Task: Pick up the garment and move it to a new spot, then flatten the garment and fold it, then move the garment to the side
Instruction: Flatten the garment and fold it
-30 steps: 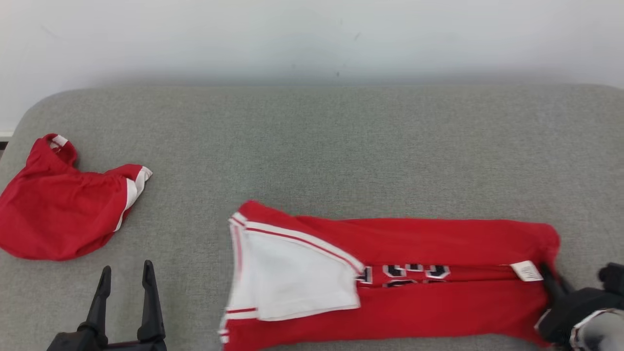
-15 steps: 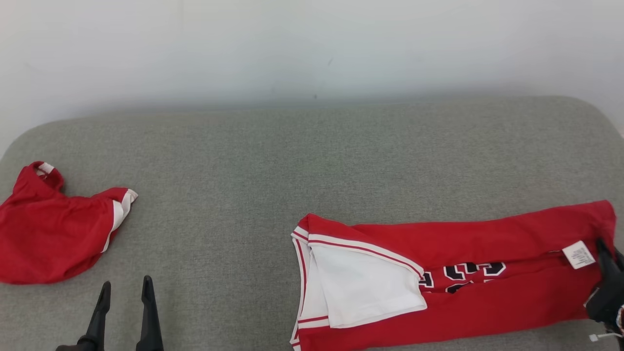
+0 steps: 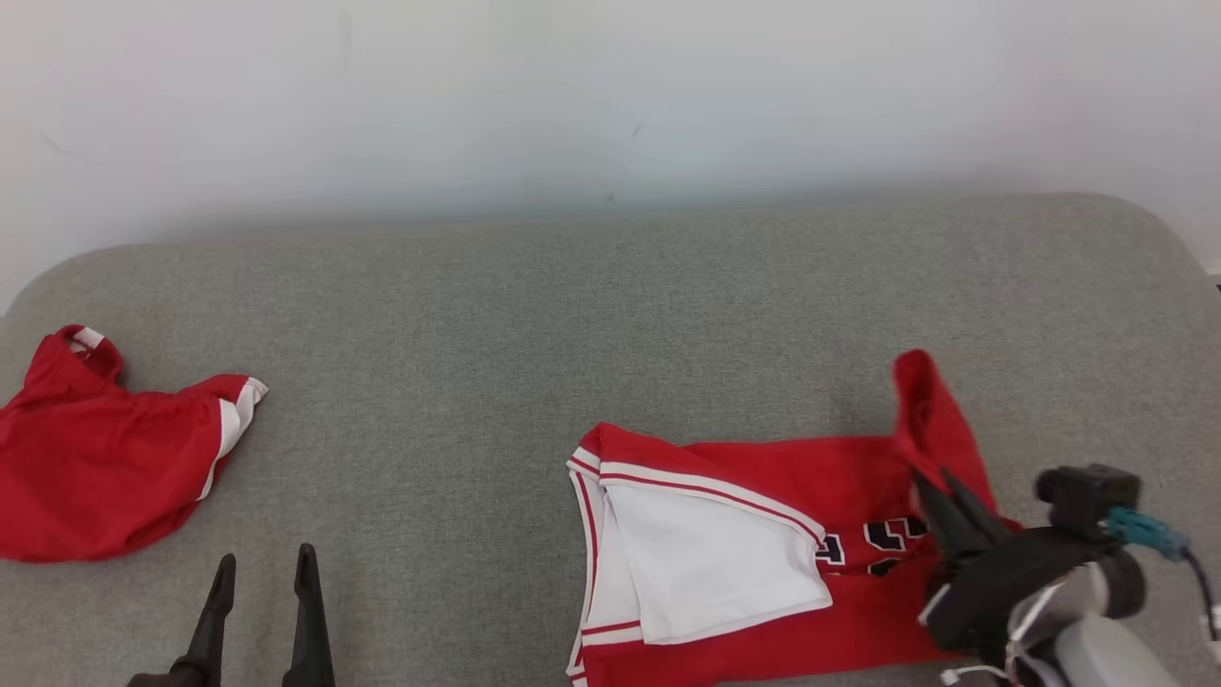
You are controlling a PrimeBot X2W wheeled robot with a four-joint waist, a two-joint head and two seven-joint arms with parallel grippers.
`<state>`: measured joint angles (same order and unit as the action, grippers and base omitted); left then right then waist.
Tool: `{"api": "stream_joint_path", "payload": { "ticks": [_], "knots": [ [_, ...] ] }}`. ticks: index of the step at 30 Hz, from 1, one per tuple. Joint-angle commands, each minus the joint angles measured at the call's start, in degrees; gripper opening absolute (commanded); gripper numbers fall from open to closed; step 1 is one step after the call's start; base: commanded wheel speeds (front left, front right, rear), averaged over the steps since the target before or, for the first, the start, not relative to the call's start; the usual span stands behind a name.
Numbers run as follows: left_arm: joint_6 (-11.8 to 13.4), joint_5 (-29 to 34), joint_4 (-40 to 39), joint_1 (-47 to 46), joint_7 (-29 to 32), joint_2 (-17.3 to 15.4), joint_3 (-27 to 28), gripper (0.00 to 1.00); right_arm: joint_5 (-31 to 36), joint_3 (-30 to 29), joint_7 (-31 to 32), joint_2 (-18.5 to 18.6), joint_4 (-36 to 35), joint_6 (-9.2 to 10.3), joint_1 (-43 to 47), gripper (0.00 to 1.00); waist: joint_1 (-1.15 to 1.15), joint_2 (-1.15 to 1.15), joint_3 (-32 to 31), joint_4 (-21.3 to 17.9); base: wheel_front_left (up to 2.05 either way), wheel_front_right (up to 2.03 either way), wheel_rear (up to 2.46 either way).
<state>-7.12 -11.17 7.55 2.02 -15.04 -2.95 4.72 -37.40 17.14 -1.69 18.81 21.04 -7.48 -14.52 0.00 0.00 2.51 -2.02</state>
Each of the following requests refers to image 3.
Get grey fabric sofa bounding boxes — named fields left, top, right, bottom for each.
left=0, top=193, right=1221, bottom=687

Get black cable with teal connector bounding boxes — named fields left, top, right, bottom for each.
left=1107, top=506, right=1221, bottom=666

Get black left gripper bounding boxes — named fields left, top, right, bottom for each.
left=127, top=544, right=336, bottom=687

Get red shorts with white trim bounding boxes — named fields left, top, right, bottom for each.
left=0, top=324, right=269, bottom=563

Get red basketball jersey with numbers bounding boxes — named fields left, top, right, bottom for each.
left=566, top=349, right=1026, bottom=687

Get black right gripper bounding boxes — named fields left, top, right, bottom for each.
left=911, top=467, right=1117, bottom=666

